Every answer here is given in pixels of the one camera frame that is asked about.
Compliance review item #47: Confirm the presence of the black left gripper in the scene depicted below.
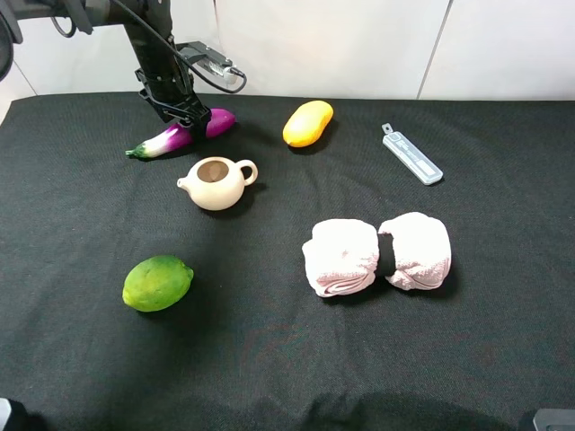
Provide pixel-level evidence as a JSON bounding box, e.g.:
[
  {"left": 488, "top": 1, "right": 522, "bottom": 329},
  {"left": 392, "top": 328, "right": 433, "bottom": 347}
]
[{"left": 135, "top": 62, "right": 211, "bottom": 142}]

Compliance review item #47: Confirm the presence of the purple toy eggplant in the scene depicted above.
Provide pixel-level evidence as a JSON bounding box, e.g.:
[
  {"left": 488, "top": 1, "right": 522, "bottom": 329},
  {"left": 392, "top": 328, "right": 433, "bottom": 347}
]
[{"left": 125, "top": 108, "right": 235, "bottom": 159}]

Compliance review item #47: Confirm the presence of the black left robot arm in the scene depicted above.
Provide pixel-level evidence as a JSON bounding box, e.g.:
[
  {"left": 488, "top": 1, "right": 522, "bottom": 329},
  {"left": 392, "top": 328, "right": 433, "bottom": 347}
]
[{"left": 1, "top": 1, "right": 212, "bottom": 138}]

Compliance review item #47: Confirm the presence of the beige ceramic teapot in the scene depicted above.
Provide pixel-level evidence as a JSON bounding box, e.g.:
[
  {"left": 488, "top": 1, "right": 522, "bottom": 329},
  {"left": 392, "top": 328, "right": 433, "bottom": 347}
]
[{"left": 176, "top": 156, "right": 259, "bottom": 211}]

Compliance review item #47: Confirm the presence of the yellow mango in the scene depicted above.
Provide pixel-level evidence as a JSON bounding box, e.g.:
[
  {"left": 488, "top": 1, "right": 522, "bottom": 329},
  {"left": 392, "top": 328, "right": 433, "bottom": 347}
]
[{"left": 282, "top": 101, "right": 334, "bottom": 148}]

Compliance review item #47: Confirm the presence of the green lime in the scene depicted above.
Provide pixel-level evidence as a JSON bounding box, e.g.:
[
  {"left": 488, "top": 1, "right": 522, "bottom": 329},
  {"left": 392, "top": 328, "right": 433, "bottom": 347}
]
[{"left": 122, "top": 255, "right": 194, "bottom": 312}]

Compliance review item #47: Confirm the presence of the black table cloth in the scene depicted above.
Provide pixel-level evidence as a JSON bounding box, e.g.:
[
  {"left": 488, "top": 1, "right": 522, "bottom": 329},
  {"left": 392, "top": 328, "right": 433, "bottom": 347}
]
[{"left": 1, "top": 93, "right": 574, "bottom": 430}]

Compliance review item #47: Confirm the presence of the pink rolled towel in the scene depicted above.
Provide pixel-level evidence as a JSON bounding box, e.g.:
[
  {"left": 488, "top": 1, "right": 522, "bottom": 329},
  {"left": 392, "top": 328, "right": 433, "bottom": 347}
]
[{"left": 302, "top": 212, "right": 452, "bottom": 298}]

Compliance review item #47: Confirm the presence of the black band on towel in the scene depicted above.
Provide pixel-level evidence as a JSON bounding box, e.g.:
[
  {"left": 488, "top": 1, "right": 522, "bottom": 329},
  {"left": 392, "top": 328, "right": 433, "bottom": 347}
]
[{"left": 375, "top": 233, "right": 396, "bottom": 277}]

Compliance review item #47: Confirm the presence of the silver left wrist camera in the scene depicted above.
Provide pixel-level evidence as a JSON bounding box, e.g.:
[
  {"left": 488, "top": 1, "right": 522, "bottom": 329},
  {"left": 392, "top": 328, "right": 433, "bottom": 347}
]
[{"left": 176, "top": 40, "right": 237, "bottom": 84}]

